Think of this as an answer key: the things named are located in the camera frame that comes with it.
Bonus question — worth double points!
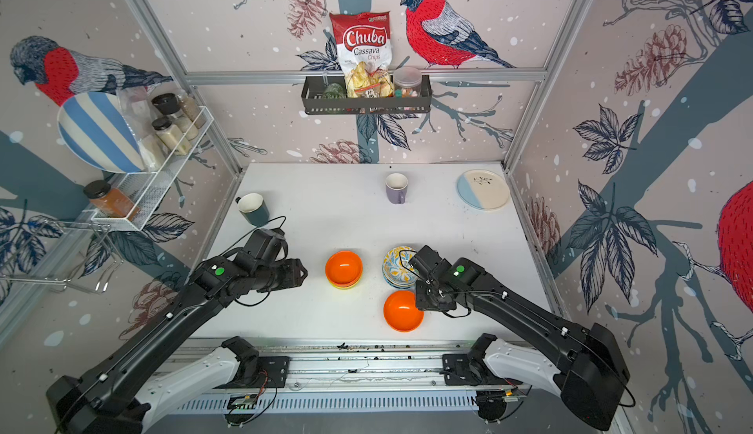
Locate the clear wall shelf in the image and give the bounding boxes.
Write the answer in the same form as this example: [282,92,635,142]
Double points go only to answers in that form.
[91,89,214,231]

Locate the blue striped plate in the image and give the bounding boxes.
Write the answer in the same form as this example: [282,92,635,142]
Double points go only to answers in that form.
[57,92,145,173]

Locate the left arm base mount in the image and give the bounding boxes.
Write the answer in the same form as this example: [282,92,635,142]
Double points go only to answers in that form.
[218,336,291,389]

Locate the lime green bowl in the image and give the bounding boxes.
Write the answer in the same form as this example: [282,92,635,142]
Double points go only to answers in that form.
[327,278,360,290]

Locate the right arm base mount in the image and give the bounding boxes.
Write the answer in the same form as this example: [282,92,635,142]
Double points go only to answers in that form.
[440,333,522,387]

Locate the orange spice jar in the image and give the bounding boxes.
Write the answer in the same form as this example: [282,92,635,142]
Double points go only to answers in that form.
[84,180,140,220]

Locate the purple mug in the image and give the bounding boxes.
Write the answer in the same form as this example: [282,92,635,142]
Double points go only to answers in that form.
[386,173,409,205]

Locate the blue cream plate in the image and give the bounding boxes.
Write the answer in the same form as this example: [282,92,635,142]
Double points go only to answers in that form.
[456,169,511,211]

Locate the wire hook rack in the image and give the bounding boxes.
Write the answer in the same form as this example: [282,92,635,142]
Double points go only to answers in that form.
[1,218,125,294]

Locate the black lid spice jar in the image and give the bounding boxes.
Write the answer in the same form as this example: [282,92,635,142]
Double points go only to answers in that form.
[151,93,199,140]

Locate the dark green mug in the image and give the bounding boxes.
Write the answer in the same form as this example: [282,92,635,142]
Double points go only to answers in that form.
[235,193,271,227]

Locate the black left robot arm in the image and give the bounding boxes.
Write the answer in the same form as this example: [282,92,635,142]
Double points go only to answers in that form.
[46,228,308,433]

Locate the green glass jar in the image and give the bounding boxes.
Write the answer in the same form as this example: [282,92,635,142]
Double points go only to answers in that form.
[322,82,348,100]

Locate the green leaf bowl right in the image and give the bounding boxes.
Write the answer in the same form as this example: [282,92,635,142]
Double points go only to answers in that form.
[387,281,415,290]

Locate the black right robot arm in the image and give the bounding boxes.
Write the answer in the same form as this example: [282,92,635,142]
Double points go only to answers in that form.
[407,246,629,431]

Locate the clear lidded candy jar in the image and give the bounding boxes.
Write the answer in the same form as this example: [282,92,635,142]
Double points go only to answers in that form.
[392,67,423,98]

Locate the beige spice jar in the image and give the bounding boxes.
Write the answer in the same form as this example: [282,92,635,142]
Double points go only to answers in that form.
[151,116,191,156]

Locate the black wall basket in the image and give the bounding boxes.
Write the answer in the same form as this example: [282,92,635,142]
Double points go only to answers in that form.
[301,75,433,114]

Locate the large orange bowl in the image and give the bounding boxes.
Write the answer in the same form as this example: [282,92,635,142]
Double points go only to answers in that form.
[384,290,425,332]

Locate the red cassava chips bag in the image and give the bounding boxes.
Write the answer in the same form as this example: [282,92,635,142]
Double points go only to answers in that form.
[329,12,394,98]

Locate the small orange bowl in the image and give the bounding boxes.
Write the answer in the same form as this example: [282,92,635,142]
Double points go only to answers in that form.
[325,251,363,282]

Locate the blue yellow patterned bowl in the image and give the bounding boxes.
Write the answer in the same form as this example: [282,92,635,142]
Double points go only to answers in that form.
[382,246,419,285]

